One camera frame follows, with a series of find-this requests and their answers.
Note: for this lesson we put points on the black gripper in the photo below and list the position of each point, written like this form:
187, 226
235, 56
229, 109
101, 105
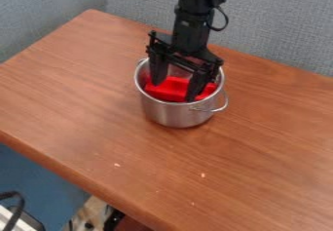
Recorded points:
184, 49

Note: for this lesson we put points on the red block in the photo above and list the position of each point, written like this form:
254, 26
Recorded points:
172, 90

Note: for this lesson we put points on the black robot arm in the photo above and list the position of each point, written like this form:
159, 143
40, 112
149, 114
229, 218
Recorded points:
220, 19

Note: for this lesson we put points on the black object under table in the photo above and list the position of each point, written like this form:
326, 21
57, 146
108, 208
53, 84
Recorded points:
113, 221

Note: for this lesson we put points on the metal pot with handles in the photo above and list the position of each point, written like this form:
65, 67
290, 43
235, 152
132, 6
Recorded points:
179, 114

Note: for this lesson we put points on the black chair frame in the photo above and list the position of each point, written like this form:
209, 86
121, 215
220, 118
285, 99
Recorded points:
15, 219

